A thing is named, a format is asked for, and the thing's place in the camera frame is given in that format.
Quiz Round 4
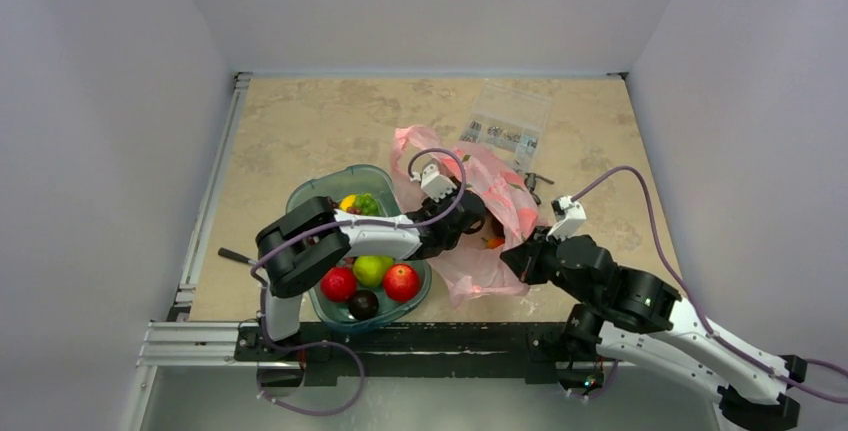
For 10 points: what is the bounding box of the pink plastic bag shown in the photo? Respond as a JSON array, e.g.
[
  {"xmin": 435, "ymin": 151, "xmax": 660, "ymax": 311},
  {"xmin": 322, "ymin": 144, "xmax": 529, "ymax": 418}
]
[{"xmin": 389, "ymin": 125, "xmax": 545, "ymax": 308}]

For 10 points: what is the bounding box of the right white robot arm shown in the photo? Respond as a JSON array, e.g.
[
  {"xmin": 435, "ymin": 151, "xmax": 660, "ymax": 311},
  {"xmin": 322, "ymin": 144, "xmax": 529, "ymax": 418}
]
[{"xmin": 501, "ymin": 228, "xmax": 807, "ymax": 430}]

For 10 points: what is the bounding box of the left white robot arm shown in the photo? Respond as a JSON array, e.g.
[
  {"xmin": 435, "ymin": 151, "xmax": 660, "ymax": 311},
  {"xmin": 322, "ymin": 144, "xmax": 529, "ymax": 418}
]
[{"xmin": 251, "ymin": 191, "xmax": 487, "ymax": 360}]

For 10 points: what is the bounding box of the green fake pear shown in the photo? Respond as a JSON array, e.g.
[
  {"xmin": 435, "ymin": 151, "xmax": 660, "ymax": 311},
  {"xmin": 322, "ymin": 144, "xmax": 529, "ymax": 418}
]
[{"xmin": 352, "ymin": 256, "xmax": 395, "ymax": 288}]

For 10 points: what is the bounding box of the yellow fake banana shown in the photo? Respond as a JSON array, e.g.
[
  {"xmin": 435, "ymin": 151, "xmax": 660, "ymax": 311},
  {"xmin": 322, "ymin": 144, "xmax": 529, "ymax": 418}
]
[{"xmin": 338, "ymin": 194, "xmax": 357, "ymax": 211}]

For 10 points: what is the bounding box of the metal pump nozzle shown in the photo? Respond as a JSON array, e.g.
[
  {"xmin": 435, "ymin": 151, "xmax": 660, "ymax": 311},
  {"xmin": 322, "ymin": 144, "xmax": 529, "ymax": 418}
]
[{"xmin": 524, "ymin": 172, "xmax": 555, "ymax": 205}]

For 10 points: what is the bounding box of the red apple right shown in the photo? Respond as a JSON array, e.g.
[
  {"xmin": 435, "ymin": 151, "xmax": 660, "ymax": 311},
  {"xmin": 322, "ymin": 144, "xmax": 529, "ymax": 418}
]
[{"xmin": 382, "ymin": 264, "xmax": 421, "ymax": 303}]

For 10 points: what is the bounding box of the red apple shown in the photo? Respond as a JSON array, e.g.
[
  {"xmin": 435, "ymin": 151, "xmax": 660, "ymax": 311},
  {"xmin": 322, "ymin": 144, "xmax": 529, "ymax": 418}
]
[
  {"xmin": 382, "ymin": 264, "xmax": 421, "ymax": 303},
  {"xmin": 319, "ymin": 267, "xmax": 358, "ymax": 303}
]

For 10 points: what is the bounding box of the green grape bunch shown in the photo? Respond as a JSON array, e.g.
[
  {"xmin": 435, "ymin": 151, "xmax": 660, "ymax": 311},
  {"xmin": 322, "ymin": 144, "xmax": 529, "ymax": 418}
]
[{"xmin": 350, "ymin": 193, "xmax": 382, "ymax": 216}]

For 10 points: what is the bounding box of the clear screw organizer box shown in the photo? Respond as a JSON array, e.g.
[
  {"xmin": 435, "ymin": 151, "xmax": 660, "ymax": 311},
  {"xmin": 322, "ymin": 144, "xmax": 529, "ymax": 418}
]
[{"xmin": 460, "ymin": 82, "xmax": 552, "ymax": 174}]

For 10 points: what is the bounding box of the dark plum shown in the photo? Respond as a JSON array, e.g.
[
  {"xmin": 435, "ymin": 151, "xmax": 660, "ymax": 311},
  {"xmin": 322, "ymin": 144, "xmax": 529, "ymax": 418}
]
[{"xmin": 347, "ymin": 289, "xmax": 380, "ymax": 321}]

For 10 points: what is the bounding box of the teal plastic container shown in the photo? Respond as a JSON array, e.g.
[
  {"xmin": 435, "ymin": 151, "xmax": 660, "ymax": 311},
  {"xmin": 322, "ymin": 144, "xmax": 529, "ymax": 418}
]
[{"xmin": 286, "ymin": 165, "xmax": 433, "ymax": 333}]

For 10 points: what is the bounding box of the red apple left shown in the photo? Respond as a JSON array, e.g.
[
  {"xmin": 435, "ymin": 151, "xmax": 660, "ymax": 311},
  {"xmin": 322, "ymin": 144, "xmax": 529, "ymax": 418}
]
[{"xmin": 319, "ymin": 267, "xmax": 358, "ymax": 303}]

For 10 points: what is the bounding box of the small hammer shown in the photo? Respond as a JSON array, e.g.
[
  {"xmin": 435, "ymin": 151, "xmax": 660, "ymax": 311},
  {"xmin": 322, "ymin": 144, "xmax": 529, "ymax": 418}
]
[{"xmin": 217, "ymin": 247, "xmax": 256, "ymax": 266}]

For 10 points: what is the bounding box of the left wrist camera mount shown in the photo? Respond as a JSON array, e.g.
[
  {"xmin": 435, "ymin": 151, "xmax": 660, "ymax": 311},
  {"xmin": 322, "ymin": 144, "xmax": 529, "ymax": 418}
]
[{"xmin": 410, "ymin": 163, "xmax": 458, "ymax": 202}]

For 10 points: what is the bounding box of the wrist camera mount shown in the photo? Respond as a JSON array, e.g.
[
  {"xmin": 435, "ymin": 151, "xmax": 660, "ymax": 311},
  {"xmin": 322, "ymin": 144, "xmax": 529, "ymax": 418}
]
[
  {"xmin": 410, "ymin": 163, "xmax": 458, "ymax": 202},
  {"xmin": 547, "ymin": 196, "xmax": 587, "ymax": 240}
]

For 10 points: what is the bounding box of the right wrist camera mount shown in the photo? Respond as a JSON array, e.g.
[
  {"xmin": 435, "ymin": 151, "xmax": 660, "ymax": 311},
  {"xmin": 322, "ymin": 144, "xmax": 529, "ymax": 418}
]
[{"xmin": 547, "ymin": 196, "xmax": 587, "ymax": 240}]

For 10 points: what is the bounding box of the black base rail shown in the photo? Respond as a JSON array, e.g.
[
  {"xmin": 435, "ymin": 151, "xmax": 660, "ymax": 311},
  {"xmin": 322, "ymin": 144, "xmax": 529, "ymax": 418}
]
[{"xmin": 234, "ymin": 322, "xmax": 614, "ymax": 392}]

